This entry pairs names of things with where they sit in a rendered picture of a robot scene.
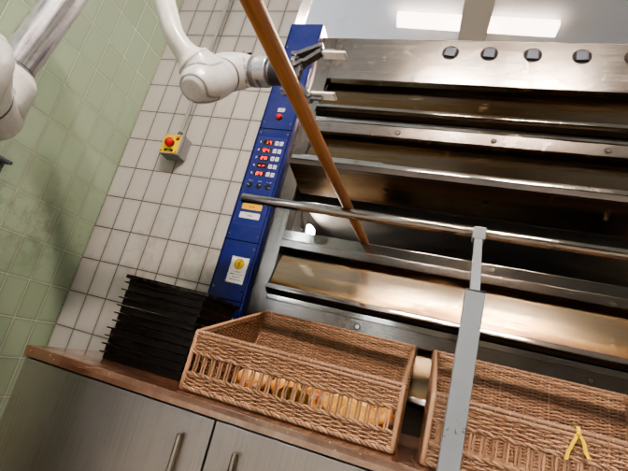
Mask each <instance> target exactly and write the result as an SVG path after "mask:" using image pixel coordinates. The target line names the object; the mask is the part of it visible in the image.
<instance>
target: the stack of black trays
mask: <svg viewBox="0 0 628 471"><path fill-rule="evenodd" d="M126 277H127V278H129V279H130V282H128V281H124V282H126V283H129V286H128V290H126V289H123V288H121V289H122V290H125V291H126V292H125V295H124V297H122V296H119V297H120V298H123V300H122V305H119V304H117V306H121V309H120V312H121V313H120V312H116V311H114V313H118V314H119V315H118V318H117V319H116V320H113V319H112V320H113V321H116V325H115V327H109V326H107V328H110V329H111V331H110V335H107V334H105V335H107V336H109V339H108V341H107V342H108V343H107V342H101V343H103V344H106V347H105V350H99V351H102V352H104V355H103V359H106V360H109V361H111V362H115V363H118V364H124V365H127V366H131V367H133V368H136V369H140V370H143V371H146V372H150V373H152V374H156V375H159V376H162V377H166V378H171V379H174V380H177V381H180V380H181V377H182V373H183V370H184V367H185V364H186V362H187V358H188V355H189V352H190V349H191V346H192V342H193V338H194V335H195V332H196V330H197V328H198V329H201V328H203V327H204V328H205V327H207V326H211V325H214V324H218V323H222V322H226V321H231V320H232V319H231V318H233V315H234V314H237V313H235V311H236V309H237V310H239V309H240V307H239V306H236V305H234V304H232V303H230V302H227V301H225V300H223V299H220V298H219V297H217V296H215V295H212V294H210V293H204V292H200V291H196V290H192V289H188V288H184V287H180V286H176V285H172V284H168V283H164V282H161V281H157V280H152V279H148V278H142V277H138V276H133V275H129V274H127V276H126ZM126 297H127V298H126ZM123 305H124V306H123ZM127 306H128V307H127ZM134 307H135V308H134ZM138 308H139V309H138ZM141 309H142V310H141ZM145 310H146V311H145ZM152 312H153V313H152ZM124 313H125V314H124ZM156 313H157V314H156ZM160 314H161V315H160ZM167 316H168V317H167Z"/></svg>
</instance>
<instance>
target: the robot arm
mask: <svg viewBox="0 0 628 471"><path fill-rule="evenodd" d="M88 1H89V0H36V1H35V2H34V3H33V5H32V6H31V7H30V9H29V10H28V11H27V13H26V14H25V15H24V17H23V18H22V19H21V21H20V22H19V24H18V25H17V26H16V28H15V29H14V30H13V32H12V33H11V34H10V36H9V37H8V38H7V39H5V38H4V37H3V36H2V35H0V141H4V140H8V139H10V138H12V137H13V136H15V135H16V134H18V133H19V132H20V131H21V129H22V127H23V126H24V121H25V119H26V117H27V115H28V112H29V110H30V108H31V106H32V104H33V103H34V101H35V99H36V95H37V87H36V82H35V80H34V78H35V77H36V75H37V73H38V72H39V71H40V69H41V68H42V66H43V65H44V63H45V62H46V61H47V60H48V59H49V57H50V55H51V54H52V53H53V51H54V50H55V48H56V47H57V45H58V44H59V43H60V41H61V40H62V38H63V37H64V35H65V34H66V32H67V31H68V29H69V28H70V26H71V25H72V24H73V22H74V21H75V19H76V18H77V16H78V15H79V13H80V12H81V10H83V8H84V7H85V6H86V4H87V3H88ZM153 2H154V5H155V8H156V12H157V15H158V19H159V22H160V25H161V28H162V31H163V34H164V38H165V40H166V43H167V44H168V46H169V48H170V49H171V50H172V52H173V54H174V55H175V57H176V58H177V60H178V65H179V69H178V72H179V73H180V77H179V87H180V90H181V92H182V94H183V95H184V96H185V97H186V98H187V99H188V100H189V101H191V102H193V103H195V104H200V105H204V104H211V103H214V102H217V101H220V100H222V99H223V98H225V97H227V96H228V95H229V94H230V93H233V92H237V91H244V90H246V89H248V88H271V87H272V86H281V84H280V82H279V80H278V77H277V75H276V73H275V71H274V69H273V67H272V65H271V64H270V61H269V59H268V57H267V56H258V55H248V54H247V53H243V52H220V53H217V54H214V53H212V52H211V51H209V50H208V49H207V48H199V47H196V46H195V45H194V44H193V43H192V42H191V41H190V40H189V38H188V37H187V36H186V35H185V33H184V32H183V29H182V27H181V23H180V19H179V15H178V9H177V5H176V1H175V0H153ZM291 56H292V58H291V60H290V63H291V65H292V67H293V71H294V73H295V75H296V77H297V79H298V81H299V80H301V76H302V74H303V70H304V69H306V67H307V66H309V65H310V64H313V63H314V62H316V61H318V60H319V59H320V58H322V57H323V58H324V59H334V60H348V56H347V53H346V51H345V50H334V49H325V48H324V46H323V43H322V42H320V43H318V44H315V45H312V46H310V47H307V48H304V49H301V50H294V51H291ZM300 64H301V65H300ZM299 84H300V86H301V88H302V91H303V93H304V95H305V97H306V100H307V102H308V105H309V104H312V103H313V101H315V102H322V101H323V100H334V101H336V99H337V98H336V95H335V93H331V92H315V91H311V94H310V93H309V92H308V91H307V90H306V88H305V87H304V86H303V85H302V84H301V83H300V82H299Z"/></svg>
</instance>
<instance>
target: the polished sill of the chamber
mask: <svg viewBox="0 0 628 471"><path fill-rule="evenodd" d="M282 239H287V240H292V241H297V242H303V243H308V244H313V245H319V246H324V247H329V248H335V249H341V250H350V251H356V252H360V253H366V254H372V255H377V256H382V257H388V258H393V259H398V260H404V261H409V262H414V263H420V264H429V265H435V266H440V267H446V268H451V269H456V270H462V271H467V272H471V265H472V261H467V260H462V259H456V258H450V257H445V256H439V255H434V254H428V253H422V252H416V251H411V250H401V249H396V248H390V247H384V246H379V245H373V244H367V243H362V242H356V241H350V240H345V239H339V238H333V237H329V236H323V235H313V234H307V233H301V232H295V231H290V230H285V231H284V234H283V238H282ZM481 274H483V275H488V276H494V277H499V278H509V279H515V280H519V281H525V282H531V283H535V284H541V285H547V286H551V287H557V288H563V289H567V290H573V291H579V292H584V293H594V294H599V295H604V296H610V297H615V298H620V299H626V300H628V288H627V287H622V286H616V285H610V284H605V283H600V282H594V281H588V280H583V279H577V278H567V277H561V276H555V275H550V274H544V273H538V272H534V271H528V270H522V269H517V268H511V267H505V266H500V265H494V264H484V263H481Z"/></svg>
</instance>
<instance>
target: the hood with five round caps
mask: <svg viewBox="0 0 628 471"><path fill-rule="evenodd" d="M335 50H345V51H346V53H347V56H348V60H334V59H332V62H331V65H330V68H329V72H328V75H327V80H328V82H329V83H341V84H358V85H375V86H392V87H409V88H426V89H443V90H460V91H478V92H495V93H528V94H545V95H562V96H579V97H597V98H614V99H628V45H608V44H565V43H521V42H478V41H435V40H392V39H349V38H338V39H337V41H336V45H335Z"/></svg>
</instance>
